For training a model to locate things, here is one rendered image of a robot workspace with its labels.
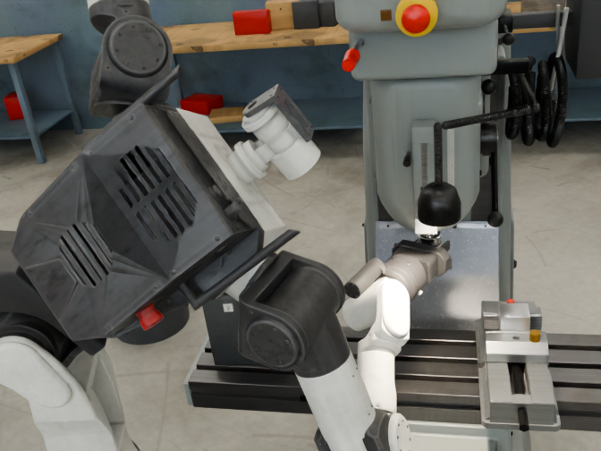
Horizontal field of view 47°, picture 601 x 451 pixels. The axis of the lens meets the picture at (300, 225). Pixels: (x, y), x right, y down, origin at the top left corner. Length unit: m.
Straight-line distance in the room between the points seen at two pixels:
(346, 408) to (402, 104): 0.53
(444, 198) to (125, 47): 0.54
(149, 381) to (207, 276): 2.28
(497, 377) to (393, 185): 0.46
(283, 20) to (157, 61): 4.23
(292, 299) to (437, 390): 0.67
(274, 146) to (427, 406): 0.78
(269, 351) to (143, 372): 2.35
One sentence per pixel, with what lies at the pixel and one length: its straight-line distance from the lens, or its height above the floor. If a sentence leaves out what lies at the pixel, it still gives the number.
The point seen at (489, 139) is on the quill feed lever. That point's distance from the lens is 1.38.
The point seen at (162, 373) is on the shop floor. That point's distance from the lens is 3.26.
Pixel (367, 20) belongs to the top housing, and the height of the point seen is 1.75.
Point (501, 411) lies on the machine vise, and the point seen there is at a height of 0.99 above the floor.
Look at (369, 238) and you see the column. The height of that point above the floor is 1.03.
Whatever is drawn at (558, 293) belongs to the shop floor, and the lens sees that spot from 3.58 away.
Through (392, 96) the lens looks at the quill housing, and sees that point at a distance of 1.24.
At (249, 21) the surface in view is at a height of 0.97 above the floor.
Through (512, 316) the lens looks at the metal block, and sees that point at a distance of 1.54.
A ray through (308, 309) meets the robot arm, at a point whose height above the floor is 1.43.
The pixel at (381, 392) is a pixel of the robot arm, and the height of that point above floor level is 1.18.
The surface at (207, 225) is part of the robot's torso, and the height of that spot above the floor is 1.60.
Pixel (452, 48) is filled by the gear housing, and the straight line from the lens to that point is 1.18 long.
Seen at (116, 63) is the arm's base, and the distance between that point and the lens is 1.00.
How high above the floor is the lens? 1.98
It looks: 28 degrees down
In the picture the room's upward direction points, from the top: 7 degrees counter-clockwise
